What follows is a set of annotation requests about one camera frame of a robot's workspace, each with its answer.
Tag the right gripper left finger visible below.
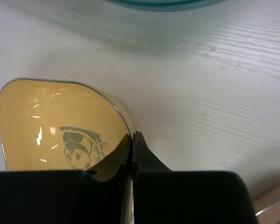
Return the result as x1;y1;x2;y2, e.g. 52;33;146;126
84;134;132;224

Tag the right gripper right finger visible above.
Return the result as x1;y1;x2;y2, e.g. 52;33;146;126
132;132;172;224

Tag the yellow plate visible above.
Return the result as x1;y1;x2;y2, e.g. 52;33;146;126
0;78;133;224

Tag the teal plastic bin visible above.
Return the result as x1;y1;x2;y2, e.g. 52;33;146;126
110;0;223;12

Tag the brown plate with panda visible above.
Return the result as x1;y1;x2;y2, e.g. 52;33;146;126
253;186;280;216

